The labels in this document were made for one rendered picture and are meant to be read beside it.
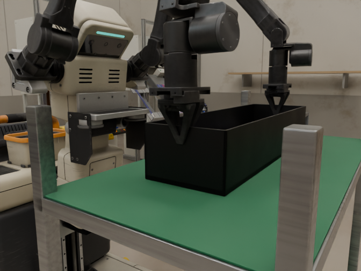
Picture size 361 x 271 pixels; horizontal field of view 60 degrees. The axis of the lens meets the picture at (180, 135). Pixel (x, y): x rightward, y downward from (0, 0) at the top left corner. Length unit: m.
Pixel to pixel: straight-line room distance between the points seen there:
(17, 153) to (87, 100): 0.43
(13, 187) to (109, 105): 0.45
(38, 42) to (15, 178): 0.57
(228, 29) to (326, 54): 5.26
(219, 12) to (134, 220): 0.32
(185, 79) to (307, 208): 0.30
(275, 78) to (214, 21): 0.58
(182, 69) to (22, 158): 0.93
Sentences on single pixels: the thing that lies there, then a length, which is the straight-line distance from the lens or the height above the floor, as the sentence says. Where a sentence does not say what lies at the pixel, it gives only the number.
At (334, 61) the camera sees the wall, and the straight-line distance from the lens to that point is 5.70.
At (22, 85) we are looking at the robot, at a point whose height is 1.13.
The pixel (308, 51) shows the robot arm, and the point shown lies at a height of 1.22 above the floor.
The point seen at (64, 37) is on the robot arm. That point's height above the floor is 1.25.
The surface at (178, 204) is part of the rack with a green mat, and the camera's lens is 0.50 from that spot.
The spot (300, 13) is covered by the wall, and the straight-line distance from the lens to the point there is 5.91.
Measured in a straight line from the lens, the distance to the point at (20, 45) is 3.58.
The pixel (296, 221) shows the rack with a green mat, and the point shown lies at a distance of 0.31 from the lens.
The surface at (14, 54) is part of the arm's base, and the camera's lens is 0.99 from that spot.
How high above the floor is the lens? 1.14
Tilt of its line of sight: 10 degrees down
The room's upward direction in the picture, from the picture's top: straight up
